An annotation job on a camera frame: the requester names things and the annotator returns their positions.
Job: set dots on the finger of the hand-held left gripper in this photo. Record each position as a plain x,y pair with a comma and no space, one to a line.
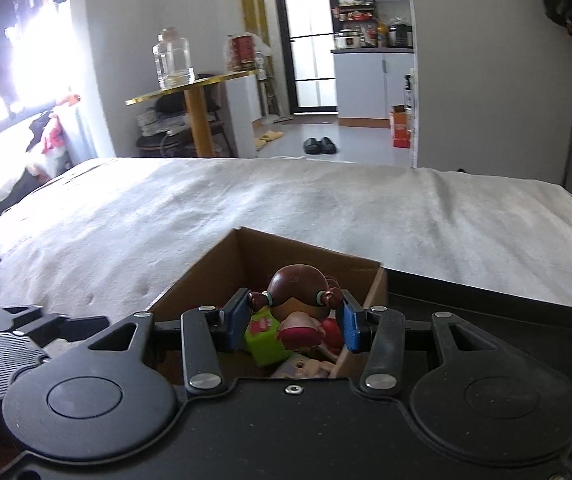
73,327
0,316

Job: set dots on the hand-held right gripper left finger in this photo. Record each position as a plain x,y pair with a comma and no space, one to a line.
236,322

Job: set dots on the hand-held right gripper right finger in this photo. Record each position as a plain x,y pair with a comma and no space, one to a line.
352,325

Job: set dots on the green cube toy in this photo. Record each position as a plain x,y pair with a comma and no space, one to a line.
266,340

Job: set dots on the brown-haired doll figure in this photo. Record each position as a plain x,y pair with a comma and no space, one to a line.
296,285

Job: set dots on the brown cardboard box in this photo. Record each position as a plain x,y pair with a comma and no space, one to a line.
266,255

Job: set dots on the black plastic tray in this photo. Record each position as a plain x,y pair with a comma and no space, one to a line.
466,300

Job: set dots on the pale figure toy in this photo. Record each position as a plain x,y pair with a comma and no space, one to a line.
306,366

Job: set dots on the pair of yellow slippers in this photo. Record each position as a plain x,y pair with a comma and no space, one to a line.
269,139

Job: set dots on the clothes rack with laundry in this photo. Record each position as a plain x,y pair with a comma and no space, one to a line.
40,130

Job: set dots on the orange carton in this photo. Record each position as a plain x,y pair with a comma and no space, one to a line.
401,127

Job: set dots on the black chair with clutter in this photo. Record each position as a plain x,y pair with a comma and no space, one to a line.
165,125

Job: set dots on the white side cabinet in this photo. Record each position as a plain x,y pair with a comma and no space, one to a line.
243,110

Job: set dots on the round gold-edged table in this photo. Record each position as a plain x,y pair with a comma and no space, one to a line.
200,110

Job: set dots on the white kitchen cabinet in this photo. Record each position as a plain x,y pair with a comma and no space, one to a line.
361,85

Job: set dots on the clear glass jar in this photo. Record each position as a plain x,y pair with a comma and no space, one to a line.
173,62

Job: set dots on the red box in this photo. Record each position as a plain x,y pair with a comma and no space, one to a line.
242,52

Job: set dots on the silver rice cooker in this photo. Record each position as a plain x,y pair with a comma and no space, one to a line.
348,40

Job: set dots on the black-framed glass door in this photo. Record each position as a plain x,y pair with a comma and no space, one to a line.
311,35

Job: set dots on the kitchen shelf with jars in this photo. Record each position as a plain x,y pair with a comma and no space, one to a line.
371,10

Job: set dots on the gold curtain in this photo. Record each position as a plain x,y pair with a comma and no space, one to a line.
256,0

